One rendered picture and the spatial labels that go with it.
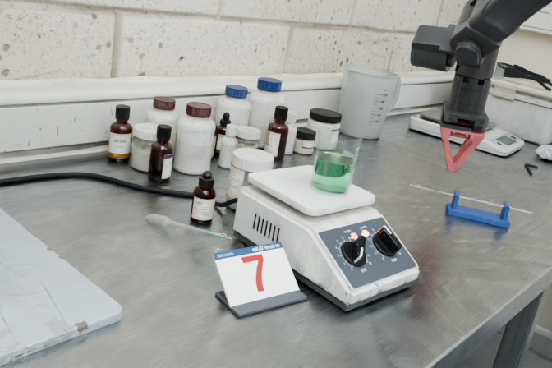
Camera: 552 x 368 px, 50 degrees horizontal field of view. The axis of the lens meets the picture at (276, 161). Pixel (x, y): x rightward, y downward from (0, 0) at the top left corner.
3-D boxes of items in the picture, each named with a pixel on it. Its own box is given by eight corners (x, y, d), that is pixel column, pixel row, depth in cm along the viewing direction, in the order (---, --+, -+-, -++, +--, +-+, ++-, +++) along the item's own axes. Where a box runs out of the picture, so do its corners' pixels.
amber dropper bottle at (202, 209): (188, 214, 80) (195, 165, 78) (209, 215, 81) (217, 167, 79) (191, 223, 77) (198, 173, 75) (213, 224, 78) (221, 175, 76)
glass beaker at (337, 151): (313, 181, 76) (325, 120, 74) (354, 191, 75) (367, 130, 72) (300, 194, 70) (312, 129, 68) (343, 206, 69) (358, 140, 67)
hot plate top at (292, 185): (378, 203, 74) (379, 196, 73) (310, 218, 65) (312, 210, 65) (310, 170, 82) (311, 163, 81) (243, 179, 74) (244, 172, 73)
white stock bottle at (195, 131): (213, 177, 96) (223, 111, 93) (176, 175, 94) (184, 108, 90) (204, 163, 101) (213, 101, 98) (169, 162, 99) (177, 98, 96)
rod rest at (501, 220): (505, 221, 99) (512, 201, 98) (508, 229, 96) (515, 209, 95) (445, 207, 100) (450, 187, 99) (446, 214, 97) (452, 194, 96)
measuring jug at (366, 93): (371, 124, 152) (384, 66, 147) (408, 140, 142) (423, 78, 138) (315, 125, 141) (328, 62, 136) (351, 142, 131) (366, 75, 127)
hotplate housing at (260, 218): (416, 287, 71) (433, 227, 69) (345, 316, 62) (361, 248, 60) (291, 214, 86) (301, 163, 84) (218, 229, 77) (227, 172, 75)
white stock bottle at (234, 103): (240, 153, 110) (250, 93, 107) (207, 146, 111) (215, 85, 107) (248, 144, 116) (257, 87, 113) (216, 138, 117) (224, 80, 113)
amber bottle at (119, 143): (108, 154, 97) (112, 102, 95) (130, 156, 98) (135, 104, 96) (107, 162, 94) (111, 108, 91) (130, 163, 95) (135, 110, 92)
